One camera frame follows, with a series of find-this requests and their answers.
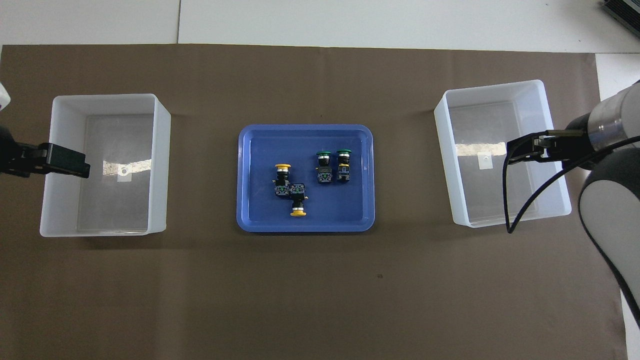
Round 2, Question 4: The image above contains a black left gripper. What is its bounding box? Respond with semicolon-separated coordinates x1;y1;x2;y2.
0;125;91;179

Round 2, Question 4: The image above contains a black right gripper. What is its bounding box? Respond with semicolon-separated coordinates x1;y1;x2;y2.
507;114;596;171

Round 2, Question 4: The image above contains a green push button switch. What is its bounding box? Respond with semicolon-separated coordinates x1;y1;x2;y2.
315;150;334;185
335;149;353;183

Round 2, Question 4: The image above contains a yellow push button switch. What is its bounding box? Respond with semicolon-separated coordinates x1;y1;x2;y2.
272;163;293;199
289;183;309;218

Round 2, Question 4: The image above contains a translucent white plastic box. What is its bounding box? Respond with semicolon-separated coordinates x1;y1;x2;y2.
433;79;572;229
39;93;172;238

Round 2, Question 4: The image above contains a grey ribbed device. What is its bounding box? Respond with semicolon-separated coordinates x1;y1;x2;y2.
601;0;640;31

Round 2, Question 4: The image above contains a blue plastic tray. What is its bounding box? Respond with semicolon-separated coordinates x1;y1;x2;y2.
236;124;376;233

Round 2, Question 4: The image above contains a brown table mat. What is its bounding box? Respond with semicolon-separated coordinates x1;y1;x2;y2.
0;44;628;360

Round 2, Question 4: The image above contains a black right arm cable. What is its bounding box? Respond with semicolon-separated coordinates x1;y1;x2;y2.
503;131;640;234

